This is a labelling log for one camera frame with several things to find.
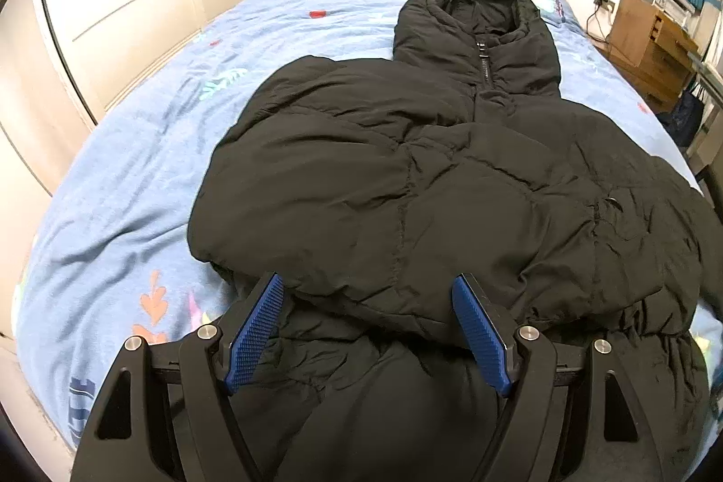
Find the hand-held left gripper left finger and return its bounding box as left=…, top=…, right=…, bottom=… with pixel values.
left=70, top=272, right=286, bottom=482

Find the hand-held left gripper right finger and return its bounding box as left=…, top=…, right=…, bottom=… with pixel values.
left=451, top=273, right=664, bottom=482

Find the black puffer jacket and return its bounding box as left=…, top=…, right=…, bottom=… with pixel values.
left=186, top=0, right=718, bottom=482

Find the bed with blue sheet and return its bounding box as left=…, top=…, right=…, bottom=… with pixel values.
left=11, top=0, right=718, bottom=454

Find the wooden nightstand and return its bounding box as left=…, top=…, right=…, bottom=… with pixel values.
left=593, top=38, right=695, bottom=113

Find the dark blue bag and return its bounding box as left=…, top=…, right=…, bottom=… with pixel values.
left=663, top=87, right=707, bottom=147

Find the wooden drawer cabinet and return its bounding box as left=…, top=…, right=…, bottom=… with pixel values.
left=610, top=0, right=701, bottom=73

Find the white printer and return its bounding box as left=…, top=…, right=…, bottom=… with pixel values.
left=655, top=0, right=695, bottom=23

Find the black cable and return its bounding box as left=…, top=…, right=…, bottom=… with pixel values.
left=585, top=5, right=614, bottom=45

